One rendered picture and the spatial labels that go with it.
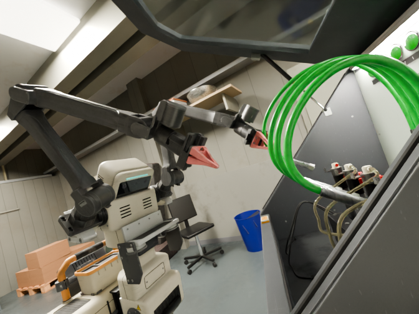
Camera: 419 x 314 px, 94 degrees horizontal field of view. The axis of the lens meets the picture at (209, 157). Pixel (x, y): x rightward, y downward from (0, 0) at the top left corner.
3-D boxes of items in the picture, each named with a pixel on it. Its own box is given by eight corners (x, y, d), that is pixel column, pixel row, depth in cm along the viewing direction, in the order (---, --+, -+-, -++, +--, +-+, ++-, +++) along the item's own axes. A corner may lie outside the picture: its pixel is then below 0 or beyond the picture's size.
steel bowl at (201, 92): (224, 99, 291) (221, 89, 292) (211, 93, 252) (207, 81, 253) (200, 111, 312) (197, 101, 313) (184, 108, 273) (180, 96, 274)
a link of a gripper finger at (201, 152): (216, 160, 46) (186, 142, 49) (204, 185, 48) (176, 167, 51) (227, 157, 52) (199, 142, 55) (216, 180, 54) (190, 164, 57)
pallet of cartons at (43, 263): (34, 299, 335) (24, 256, 340) (13, 296, 383) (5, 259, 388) (106, 257, 451) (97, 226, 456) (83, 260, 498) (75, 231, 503)
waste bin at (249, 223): (276, 238, 278) (265, 204, 282) (270, 253, 244) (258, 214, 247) (248, 241, 299) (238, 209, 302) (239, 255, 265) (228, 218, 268)
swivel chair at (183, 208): (229, 249, 291) (210, 187, 298) (212, 274, 237) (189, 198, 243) (196, 253, 318) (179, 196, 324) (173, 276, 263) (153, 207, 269)
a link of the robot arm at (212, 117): (172, 113, 112) (157, 109, 103) (174, 102, 111) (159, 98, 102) (237, 131, 89) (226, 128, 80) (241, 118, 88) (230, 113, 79)
